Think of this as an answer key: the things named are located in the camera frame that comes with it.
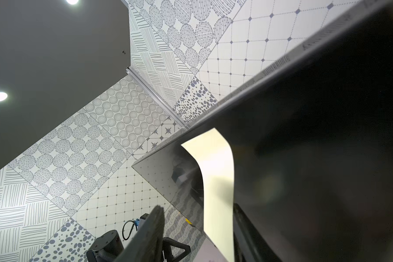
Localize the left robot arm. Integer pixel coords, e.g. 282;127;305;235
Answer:
86;230;191;262

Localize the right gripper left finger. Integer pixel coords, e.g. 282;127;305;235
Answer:
115;205;164;262

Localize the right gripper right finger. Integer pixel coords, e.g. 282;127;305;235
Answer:
233;204;274;262

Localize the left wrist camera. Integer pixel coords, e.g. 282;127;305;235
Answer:
134;213;149;230

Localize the yellow black toolbox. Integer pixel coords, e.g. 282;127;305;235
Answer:
185;218;193;226

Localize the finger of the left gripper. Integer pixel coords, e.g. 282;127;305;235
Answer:
162;237;192;262

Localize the pale yellow sticky note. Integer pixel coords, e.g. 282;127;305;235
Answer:
182;128;235;262

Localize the black computer monitor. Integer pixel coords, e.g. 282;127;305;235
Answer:
133;1;393;262

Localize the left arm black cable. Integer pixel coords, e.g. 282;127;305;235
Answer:
122;219;138;241

